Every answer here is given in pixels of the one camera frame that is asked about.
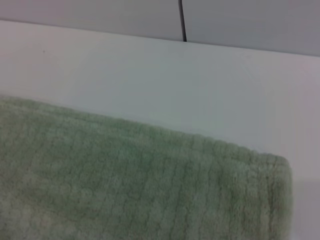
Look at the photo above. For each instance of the light green ribbed towel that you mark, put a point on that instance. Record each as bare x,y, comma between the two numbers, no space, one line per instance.
140,180

